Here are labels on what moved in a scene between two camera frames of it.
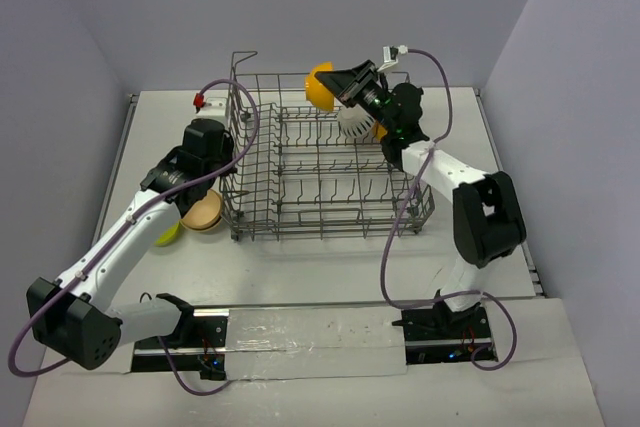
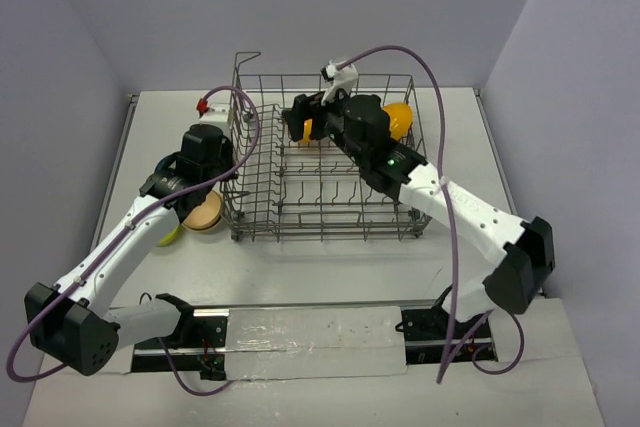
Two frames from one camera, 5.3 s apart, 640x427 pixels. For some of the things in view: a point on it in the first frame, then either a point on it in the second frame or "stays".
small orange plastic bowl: [316, 93] -> [307, 126]
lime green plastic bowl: [168, 236] stays
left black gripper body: [223, 167] stays
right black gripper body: [372, 98] -> [329, 120]
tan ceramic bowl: [205, 214] stays
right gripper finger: [345, 83] -> [295, 117]
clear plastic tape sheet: [313, 342] stays
